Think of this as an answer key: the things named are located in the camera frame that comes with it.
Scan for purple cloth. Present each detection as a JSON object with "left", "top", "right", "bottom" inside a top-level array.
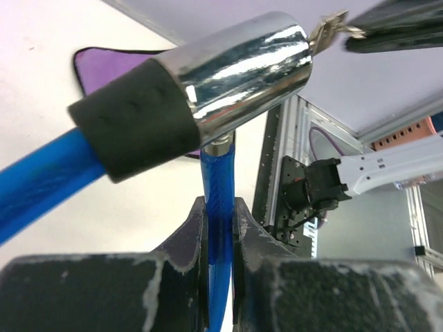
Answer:
[{"left": 72, "top": 46, "right": 204, "bottom": 160}]

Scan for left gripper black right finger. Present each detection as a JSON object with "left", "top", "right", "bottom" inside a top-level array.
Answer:
[{"left": 233, "top": 198, "right": 442, "bottom": 331}]

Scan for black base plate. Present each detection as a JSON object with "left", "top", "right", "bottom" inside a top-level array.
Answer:
[{"left": 252, "top": 97, "right": 318, "bottom": 258}]

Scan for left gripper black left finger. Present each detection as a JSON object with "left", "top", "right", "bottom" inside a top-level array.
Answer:
[{"left": 1, "top": 197, "right": 209, "bottom": 331}]

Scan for silver cable lock keys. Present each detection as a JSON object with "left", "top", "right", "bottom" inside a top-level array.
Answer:
[{"left": 307, "top": 10, "right": 366, "bottom": 56}]

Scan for pink plastic basket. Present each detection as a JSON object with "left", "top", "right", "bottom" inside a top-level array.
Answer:
[{"left": 372, "top": 113, "right": 442, "bottom": 151}]

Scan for blue cable lock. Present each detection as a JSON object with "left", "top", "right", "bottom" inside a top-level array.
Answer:
[{"left": 1, "top": 12, "right": 312, "bottom": 331}]

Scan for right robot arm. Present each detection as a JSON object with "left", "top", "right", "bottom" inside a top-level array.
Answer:
[{"left": 280, "top": 1, "right": 442, "bottom": 214}]

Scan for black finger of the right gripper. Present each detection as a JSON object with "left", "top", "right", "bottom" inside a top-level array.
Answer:
[
  {"left": 344, "top": 29, "right": 442, "bottom": 54},
  {"left": 347, "top": 0, "right": 442, "bottom": 30}
]

